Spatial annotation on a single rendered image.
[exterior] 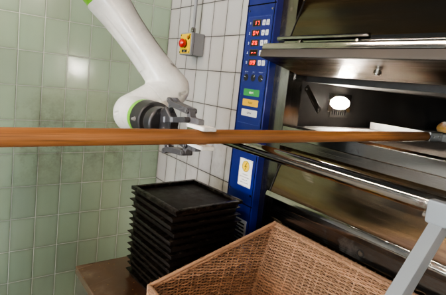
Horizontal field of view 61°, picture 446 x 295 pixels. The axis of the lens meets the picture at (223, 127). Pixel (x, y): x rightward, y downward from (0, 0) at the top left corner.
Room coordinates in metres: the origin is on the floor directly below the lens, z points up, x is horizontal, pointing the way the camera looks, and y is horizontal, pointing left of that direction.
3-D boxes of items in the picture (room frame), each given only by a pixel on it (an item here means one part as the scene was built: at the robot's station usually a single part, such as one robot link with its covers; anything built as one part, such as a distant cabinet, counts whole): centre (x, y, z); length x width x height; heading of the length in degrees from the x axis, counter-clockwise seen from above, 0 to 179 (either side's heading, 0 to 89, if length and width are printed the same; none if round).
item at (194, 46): (1.78, 0.18, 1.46); 0.10 x 0.07 x 0.10; 37
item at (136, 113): (0.96, 0.18, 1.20); 0.12 x 0.06 x 0.09; 126
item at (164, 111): (0.89, 0.14, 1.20); 0.09 x 0.07 x 0.08; 36
